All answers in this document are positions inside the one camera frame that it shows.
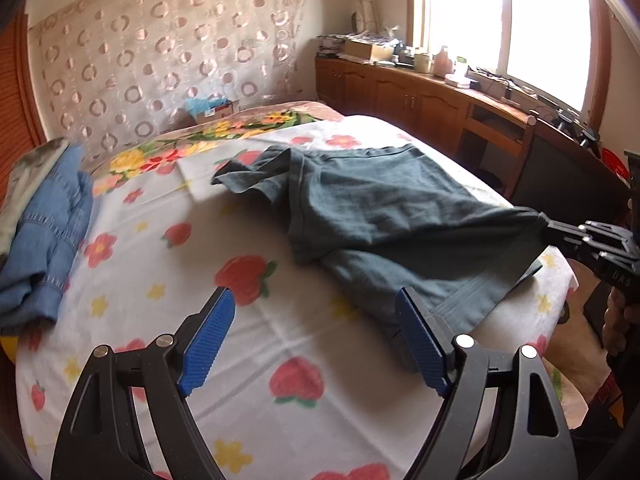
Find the dark green pants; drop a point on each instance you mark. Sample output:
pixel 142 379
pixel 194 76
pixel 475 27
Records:
pixel 380 210

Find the cardboard box with blue contents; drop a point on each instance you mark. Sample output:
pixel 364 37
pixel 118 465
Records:
pixel 212 110

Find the wooden slatted wardrobe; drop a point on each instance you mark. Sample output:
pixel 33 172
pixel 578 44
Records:
pixel 22 85

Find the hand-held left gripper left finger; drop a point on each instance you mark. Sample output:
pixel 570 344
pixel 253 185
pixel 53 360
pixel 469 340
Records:
pixel 210 340

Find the green cap bottle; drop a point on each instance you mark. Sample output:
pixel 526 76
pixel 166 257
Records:
pixel 459 67

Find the window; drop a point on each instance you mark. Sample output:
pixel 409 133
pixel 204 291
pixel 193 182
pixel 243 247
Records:
pixel 500 15

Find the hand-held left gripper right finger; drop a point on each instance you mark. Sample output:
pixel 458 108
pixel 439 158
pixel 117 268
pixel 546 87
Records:
pixel 420 340

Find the white mug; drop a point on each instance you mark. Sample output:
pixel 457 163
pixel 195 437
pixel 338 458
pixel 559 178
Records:
pixel 423 63

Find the blue denim jeans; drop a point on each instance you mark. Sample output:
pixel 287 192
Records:
pixel 45 240

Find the brown cardboard box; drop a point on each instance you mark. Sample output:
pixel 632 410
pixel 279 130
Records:
pixel 367 50

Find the stack of magazines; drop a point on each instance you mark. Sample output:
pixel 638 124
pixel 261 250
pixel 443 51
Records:
pixel 331 46

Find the strawberry print bed sheet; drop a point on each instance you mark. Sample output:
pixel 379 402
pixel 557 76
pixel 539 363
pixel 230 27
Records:
pixel 300 340

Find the black panel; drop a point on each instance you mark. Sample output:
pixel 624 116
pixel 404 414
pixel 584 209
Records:
pixel 560 175

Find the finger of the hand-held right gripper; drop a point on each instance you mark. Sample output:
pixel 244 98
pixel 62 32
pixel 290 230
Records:
pixel 610 234
pixel 565 235

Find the circle pattern sheer curtain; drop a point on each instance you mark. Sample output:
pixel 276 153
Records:
pixel 150 50

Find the grey-green cloth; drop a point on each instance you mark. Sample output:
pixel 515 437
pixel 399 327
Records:
pixel 25 180

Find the pink bottle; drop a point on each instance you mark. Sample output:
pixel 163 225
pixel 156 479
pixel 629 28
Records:
pixel 442 62

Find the wooden chair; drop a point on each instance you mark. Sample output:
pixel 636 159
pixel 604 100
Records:
pixel 500 132

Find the long wooden cabinet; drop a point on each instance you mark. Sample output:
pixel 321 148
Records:
pixel 390 90

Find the dark waste bin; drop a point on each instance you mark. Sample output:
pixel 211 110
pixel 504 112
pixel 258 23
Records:
pixel 491 181

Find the person's leg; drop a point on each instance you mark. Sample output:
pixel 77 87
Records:
pixel 580 375

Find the person's right hand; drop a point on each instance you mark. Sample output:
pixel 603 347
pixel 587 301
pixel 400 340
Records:
pixel 614 325

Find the red object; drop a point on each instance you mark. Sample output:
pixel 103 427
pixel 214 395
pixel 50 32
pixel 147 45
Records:
pixel 615 162

